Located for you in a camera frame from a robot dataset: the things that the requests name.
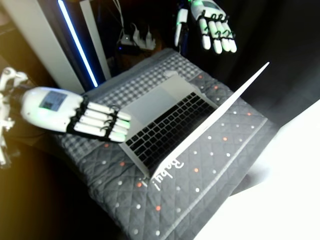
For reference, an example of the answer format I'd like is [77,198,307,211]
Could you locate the black box with blue light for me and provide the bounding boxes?
[116,42,141,55]

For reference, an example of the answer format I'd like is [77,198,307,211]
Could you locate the white cable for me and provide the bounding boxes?
[111,0,127,33]

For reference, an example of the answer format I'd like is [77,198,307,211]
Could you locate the wide white column panel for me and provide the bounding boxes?
[4,0,85,95]

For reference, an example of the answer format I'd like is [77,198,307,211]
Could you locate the narrow white column panel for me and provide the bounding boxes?
[79,0,112,80]

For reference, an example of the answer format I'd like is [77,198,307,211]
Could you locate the blue light strip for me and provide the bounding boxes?
[57,0,99,88]

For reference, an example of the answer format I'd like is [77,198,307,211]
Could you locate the silver laptop with black keys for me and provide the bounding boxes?
[119,61,271,180]

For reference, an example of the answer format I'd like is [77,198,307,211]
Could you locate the grey quilt with dots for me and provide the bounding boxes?
[58,47,278,240]

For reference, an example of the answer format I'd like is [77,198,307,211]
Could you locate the white power strip with plugs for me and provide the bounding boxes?
[131,22,157,50]

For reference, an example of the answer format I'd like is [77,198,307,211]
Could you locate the white power adapter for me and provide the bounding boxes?
[116,27,136,46]

